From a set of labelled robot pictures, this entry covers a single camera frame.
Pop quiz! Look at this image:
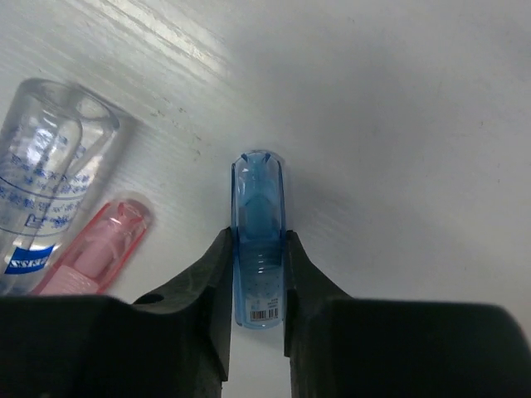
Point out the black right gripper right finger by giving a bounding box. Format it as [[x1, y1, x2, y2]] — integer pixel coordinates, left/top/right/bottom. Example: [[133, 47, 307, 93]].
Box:
[[284, 231, 357, 397]]

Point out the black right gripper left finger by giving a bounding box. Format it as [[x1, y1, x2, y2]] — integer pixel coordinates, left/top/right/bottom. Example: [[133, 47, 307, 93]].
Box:
[[134, 228, 232, 397]]

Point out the pink correction tape dispenser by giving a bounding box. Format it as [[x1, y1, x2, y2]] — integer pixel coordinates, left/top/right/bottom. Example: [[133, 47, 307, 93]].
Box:
[[31, 192, 153, 295]]

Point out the blue correction tape dispenser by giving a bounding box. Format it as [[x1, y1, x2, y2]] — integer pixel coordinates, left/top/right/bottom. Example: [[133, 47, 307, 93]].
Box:
[[231, 150, 285, 330]]

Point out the clear blue spray bottle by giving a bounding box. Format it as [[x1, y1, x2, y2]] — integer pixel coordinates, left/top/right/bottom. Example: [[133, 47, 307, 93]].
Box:
[[1, 78, 127, 295]]

